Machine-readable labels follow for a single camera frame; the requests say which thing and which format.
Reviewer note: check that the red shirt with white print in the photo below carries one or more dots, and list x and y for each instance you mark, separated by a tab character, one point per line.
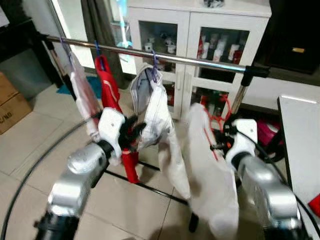
315	206

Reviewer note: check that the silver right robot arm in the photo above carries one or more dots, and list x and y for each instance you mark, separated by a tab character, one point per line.
270	195

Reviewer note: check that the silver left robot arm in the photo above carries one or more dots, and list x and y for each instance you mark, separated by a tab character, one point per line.
75	175

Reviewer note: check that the purple hanger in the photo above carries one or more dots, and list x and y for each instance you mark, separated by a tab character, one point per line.
63	46
155	61

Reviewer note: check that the blue hanger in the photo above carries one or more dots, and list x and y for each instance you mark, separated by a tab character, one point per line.
97	49

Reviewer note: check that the white shirt with grey lining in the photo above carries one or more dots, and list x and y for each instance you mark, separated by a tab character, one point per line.
155	110

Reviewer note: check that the pink appliance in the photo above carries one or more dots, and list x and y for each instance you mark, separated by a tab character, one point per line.
267	132

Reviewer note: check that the red polo shirt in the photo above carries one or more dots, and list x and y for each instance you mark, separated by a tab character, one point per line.
107	90

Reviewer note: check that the white shirt with blue stripes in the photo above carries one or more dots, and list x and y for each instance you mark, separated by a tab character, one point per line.
82	95

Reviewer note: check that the teal floor mat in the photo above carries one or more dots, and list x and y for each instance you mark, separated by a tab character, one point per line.
92	85

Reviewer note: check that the metal clothes rack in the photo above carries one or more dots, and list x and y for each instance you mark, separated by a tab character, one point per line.
200	60

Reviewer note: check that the white mug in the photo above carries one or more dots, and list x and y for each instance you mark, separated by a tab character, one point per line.
171	48
148	47

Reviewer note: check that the white glass door cabinet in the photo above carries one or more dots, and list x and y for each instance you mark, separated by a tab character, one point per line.
190	30

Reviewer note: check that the printed cardboard box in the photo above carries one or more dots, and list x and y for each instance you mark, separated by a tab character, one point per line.
17	117

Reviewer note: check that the dark grey curtain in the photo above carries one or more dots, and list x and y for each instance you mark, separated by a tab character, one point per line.
100	20

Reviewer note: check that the white framed glass door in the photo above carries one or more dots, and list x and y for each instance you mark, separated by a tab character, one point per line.
75	25

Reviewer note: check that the black desk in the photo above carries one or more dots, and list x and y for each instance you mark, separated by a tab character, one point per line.
20	35

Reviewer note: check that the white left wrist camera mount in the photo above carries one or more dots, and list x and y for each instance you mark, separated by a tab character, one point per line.
110	127

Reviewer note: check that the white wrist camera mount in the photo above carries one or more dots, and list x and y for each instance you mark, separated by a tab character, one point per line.
110	127
245	132

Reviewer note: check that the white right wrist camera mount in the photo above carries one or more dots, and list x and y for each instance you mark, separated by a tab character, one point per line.
245	132

